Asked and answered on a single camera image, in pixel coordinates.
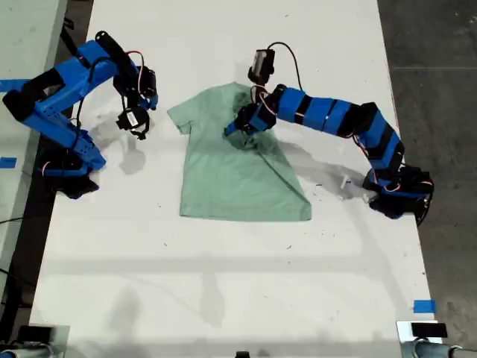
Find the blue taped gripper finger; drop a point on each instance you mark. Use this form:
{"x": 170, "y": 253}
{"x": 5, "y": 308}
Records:
{"x": 248, "y": 139}
{"x": 154, "y": 102}
{"x": 233, "y": 127}
{"x": 145, "y": 102}

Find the pale green T-shirt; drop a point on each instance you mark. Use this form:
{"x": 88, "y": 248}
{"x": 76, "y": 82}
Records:
{"x": 231, "y": 179}

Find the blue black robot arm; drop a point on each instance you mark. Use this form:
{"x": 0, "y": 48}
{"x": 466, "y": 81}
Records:
{"x": 335, "y": 112}
{"x": 56, "y": 108}

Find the black stand leg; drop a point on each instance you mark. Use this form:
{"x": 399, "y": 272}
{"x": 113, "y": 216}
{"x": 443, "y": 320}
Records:
{"x": 71, "y": 37}

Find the pale side table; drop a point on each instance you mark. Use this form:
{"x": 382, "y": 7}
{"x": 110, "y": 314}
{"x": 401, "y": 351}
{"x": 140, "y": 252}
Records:
{"x": 22, "y": 44}

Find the long blue tape strip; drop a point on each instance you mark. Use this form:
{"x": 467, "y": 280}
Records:
{"x": 11, "y": 85}

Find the tiny black block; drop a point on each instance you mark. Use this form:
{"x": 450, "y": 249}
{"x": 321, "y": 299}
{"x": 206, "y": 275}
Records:
{"x": 242, "y": 354}

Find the square blue tape piece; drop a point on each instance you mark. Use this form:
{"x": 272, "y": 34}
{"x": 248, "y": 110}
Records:
{"x": 425, "y": 306}

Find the small black box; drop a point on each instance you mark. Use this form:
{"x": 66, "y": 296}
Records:
{"x": 428, "y": 330}
{"x": 34, "y": 333}

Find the grey blue tube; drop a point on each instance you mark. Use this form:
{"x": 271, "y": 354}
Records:
{"x": 22, "y": 352}
{"x": 428, "y": 350}

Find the black labelled camera box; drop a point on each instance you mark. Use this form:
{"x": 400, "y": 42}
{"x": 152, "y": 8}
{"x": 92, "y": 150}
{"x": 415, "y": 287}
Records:
{"x": 132, "y": 118}

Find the grey black camera box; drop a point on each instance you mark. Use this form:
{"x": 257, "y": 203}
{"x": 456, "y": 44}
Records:
{"x": 261, "y": 63}

